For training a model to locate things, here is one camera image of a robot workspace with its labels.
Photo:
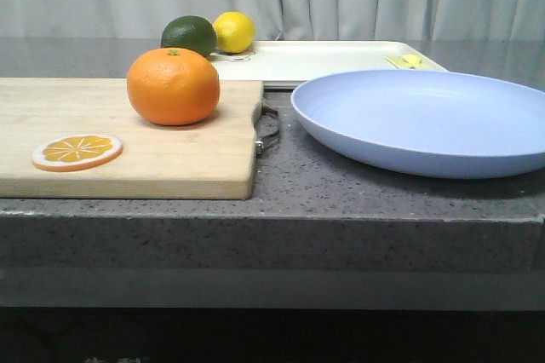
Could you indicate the whole orange fruit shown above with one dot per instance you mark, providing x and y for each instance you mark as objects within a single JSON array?
[{"x": 173, "y": 86}]

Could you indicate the light blue plate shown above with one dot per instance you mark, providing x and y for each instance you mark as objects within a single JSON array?
[{"x": 426, "y": 123}]

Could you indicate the cream white tray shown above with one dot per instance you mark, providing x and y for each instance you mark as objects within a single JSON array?
[{"x": 286, "y": 64}]

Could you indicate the yellow print on tray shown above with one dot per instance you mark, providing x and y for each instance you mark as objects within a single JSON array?
[{"x": 406, "y": 61}]

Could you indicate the wooden cutting board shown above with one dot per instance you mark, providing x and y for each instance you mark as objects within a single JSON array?
[{"x": 213, "y": 159}]

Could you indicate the yellow lemon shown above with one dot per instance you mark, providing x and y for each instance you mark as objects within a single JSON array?
[{"x": 235, "y": 32}]

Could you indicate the green lime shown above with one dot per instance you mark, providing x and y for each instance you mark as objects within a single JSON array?
[{"x": 190, "y": 32}]

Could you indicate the orange slice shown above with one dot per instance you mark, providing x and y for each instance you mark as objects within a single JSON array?
[{"x": 76, "y": 152}]

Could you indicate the metal cutting board handle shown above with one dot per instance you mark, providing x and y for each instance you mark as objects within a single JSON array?
[{"x": 267, "y": 128}]

